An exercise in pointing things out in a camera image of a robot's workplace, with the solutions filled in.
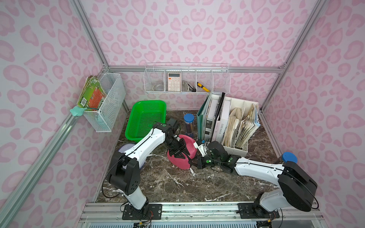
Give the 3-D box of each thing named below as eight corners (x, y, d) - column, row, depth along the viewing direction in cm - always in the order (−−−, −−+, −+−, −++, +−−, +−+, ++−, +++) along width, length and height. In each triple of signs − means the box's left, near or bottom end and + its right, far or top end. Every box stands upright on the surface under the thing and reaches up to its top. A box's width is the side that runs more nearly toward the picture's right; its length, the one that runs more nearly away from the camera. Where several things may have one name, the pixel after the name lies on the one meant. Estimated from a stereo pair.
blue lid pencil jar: (186, 139, 104) (185, 122, 88) (184, 132, 108) (183, 114, 93) (194, 138, 105) (195, 120, 89) (192, 130, 109) (192, 112, 94)
